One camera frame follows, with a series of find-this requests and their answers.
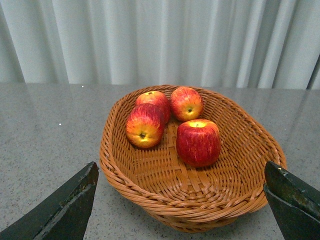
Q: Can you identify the white pleated curtain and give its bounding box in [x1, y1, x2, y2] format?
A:
[0, 0, 320, 90]

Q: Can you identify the red apple rear in basket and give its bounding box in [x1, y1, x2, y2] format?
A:
[135, 91, 171, 124]

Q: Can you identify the large red apple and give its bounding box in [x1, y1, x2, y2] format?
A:
[176, 119, 221, 168]

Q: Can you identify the left brown wicker basket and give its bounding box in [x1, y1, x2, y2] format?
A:
[99, 84, 287, 233]

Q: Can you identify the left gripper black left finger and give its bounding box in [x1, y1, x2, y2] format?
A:
[0, 161, 99, 240]

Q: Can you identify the small red yellow apple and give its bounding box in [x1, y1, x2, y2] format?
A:
[169, 86, 204, 122]

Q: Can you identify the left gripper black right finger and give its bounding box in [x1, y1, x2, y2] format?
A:
[263, 161, 320, 240]

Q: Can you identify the red apple stem-end forward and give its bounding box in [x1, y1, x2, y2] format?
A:
[125, 103, 165, 149]

